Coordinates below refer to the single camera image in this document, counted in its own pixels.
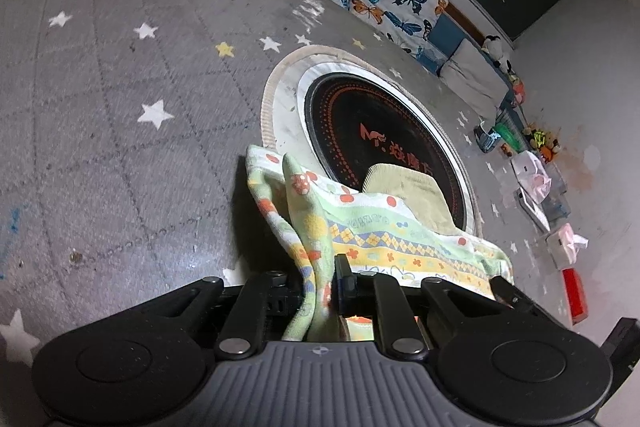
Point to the blue sofa bench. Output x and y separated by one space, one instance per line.
450 36

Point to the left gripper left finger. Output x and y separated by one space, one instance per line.
263 308

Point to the grey star-patterned table cover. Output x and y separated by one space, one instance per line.
124 131

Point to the white remote control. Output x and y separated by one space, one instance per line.
533 211

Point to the grey cushion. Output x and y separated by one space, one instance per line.
474 80

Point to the colourful patterned children's garment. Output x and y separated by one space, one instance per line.
399 224

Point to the round black induction cooktop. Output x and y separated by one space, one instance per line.
338 113

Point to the plush toy pile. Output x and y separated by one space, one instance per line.
542 142

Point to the red box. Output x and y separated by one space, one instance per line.
576 296

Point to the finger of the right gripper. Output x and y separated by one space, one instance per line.
509 295

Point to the pink tissue box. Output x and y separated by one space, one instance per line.
563 246

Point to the white pink plastic bag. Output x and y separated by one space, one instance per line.
531 175

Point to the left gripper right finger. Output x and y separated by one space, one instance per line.
380 298

